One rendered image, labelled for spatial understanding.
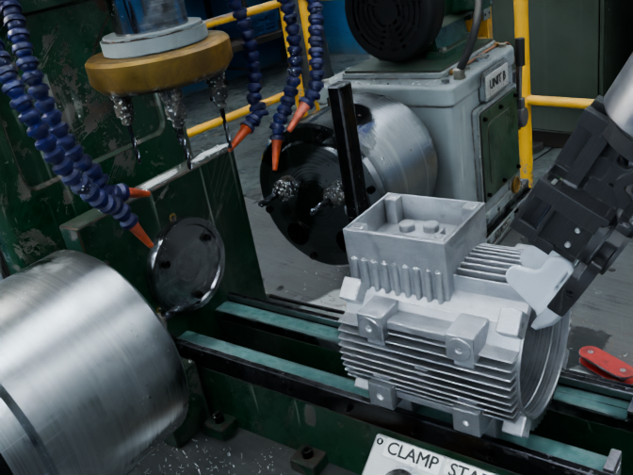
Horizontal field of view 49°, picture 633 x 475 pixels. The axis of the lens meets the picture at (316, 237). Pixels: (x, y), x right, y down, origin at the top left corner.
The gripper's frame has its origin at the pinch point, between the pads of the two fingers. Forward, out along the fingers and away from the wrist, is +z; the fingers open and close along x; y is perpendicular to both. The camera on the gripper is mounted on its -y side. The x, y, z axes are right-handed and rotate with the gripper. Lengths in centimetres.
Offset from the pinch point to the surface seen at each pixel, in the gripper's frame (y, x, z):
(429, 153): 28, -42, 18
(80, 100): 69, -6, 19
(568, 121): 40, -320, 128
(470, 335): 4.9, 3.0, 4.1
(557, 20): 72, -321, 84
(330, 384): 16.0, -1.0, 28.7
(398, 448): 3.9, 19.4, 2.8
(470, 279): 8.2, -2.3, 3.0
